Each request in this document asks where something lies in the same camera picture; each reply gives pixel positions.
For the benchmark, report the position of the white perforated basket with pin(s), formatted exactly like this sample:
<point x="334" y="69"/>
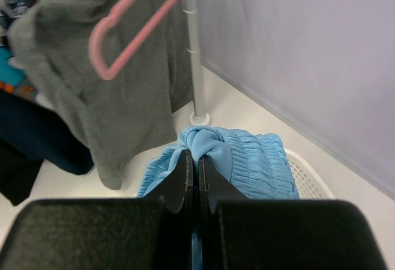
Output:
<point x="309" y="184"/>

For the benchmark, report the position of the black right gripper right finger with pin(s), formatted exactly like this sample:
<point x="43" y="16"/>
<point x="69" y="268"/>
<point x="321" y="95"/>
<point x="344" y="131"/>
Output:
<point x="239" y="233"/>

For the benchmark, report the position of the grey knit shorts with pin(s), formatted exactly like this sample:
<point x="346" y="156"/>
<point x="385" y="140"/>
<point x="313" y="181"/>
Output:
<point x="115" y="119"/>

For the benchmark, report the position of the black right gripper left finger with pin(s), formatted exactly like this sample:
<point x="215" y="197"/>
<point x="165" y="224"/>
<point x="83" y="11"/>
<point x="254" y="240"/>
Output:
<point x="152" y="232"/>

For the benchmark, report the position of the pink clothes hanger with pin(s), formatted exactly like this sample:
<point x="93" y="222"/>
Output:
<point x="133" y="27"/>

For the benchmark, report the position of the light blue shorts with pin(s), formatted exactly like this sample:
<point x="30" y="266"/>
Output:
<point x="255" y="164"/>

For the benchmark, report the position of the black garment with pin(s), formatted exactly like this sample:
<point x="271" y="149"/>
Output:
<point x="18" y="174"/>

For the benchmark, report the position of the navy blue garment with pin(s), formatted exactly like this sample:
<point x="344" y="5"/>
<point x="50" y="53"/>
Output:
<point x="41" y="134"/>

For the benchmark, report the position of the silver clothes rack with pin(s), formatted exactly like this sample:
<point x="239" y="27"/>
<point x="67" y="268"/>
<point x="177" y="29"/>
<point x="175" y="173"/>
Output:
<point x="199" y="116"/>

